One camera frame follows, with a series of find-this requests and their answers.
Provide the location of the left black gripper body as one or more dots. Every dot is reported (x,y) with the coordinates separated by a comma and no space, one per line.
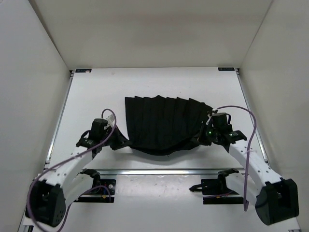
(115,140)

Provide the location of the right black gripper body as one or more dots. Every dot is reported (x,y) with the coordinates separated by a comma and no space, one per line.
(207,134)

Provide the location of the black pleated skirt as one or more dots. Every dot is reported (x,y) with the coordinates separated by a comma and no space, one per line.
(160,126)

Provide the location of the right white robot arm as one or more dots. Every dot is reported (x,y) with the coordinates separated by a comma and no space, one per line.
(275,199)

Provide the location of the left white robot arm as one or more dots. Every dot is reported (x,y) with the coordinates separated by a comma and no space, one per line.
(52,192)

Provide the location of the right blue table label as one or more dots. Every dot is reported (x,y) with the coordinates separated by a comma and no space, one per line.
(226,69)

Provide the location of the blue table label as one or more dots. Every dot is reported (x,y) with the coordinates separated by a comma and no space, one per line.
(226,69)
(83,70)

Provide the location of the left blue table label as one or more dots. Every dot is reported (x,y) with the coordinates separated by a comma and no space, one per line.
(83,70)

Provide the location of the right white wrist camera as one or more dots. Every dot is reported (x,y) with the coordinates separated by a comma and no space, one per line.
(210,114)

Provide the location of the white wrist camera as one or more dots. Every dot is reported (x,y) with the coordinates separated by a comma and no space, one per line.
(111,120)
(210,114)

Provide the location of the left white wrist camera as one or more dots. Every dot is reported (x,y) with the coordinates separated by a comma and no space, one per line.
(111,120)

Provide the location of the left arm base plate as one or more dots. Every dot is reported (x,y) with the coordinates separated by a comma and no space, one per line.
(104,194)

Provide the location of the front aluminium rail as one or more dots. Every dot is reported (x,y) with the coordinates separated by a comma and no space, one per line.
(159,172)

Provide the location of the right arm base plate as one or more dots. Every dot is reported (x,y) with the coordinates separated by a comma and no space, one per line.
(213,193)

